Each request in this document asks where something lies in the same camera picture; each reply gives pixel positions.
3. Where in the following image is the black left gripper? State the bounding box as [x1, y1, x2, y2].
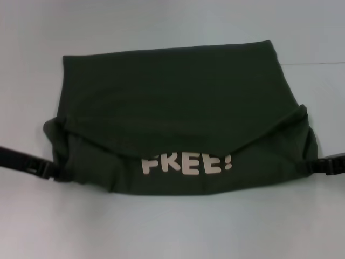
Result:
[0, 145, 67, 183]

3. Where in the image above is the dark green shirt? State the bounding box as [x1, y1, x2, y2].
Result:
[43, 40, 323, 196]

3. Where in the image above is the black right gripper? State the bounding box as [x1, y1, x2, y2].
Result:
[307, 152, 345, 176]

